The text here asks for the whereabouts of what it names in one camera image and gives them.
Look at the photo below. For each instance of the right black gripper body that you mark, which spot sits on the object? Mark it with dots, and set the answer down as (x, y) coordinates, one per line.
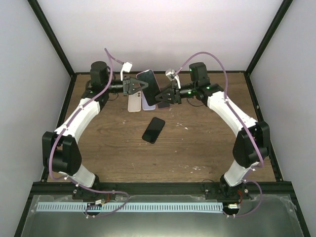
(177, 97)

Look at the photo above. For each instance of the black phone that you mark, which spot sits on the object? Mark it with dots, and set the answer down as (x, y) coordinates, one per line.
(153, 130)
(163, 105)

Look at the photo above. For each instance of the black front frame rail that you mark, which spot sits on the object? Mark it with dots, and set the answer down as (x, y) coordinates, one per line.
(133, 189)

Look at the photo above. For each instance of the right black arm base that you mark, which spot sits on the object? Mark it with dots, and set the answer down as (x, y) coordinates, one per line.
(221, 189)

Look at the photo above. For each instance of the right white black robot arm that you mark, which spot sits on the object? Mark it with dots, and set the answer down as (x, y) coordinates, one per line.
(252, 144)

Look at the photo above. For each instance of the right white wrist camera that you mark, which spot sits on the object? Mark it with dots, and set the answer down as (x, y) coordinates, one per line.
(173, 77)

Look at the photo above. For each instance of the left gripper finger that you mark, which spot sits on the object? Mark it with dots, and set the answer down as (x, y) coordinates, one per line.
(136, 84)
(132, 91)

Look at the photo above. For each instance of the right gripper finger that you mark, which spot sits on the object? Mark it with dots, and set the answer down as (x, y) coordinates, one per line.
(167, 100)
(166, 92)

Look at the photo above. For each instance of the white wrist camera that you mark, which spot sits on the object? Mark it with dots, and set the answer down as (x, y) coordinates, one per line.
(126, 68)
(173, 77)

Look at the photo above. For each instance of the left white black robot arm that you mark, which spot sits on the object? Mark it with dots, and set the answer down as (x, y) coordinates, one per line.
(60, 148)

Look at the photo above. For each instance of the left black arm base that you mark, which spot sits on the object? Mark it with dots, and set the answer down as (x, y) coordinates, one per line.
(84, 194)

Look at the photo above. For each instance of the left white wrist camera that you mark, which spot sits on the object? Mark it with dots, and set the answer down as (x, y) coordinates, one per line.
(126, 68)

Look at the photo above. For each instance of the lilac phone case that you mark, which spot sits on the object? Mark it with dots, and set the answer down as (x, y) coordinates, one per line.
(146, 106)

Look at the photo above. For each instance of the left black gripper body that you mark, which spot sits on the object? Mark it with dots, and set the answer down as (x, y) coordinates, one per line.
(126, 83)

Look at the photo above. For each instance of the clear plastic sheet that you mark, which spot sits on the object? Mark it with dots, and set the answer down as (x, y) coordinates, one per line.
(267, 216)

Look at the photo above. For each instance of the light blue slotted strip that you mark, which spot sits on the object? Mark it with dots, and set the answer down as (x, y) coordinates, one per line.
(199, 207)

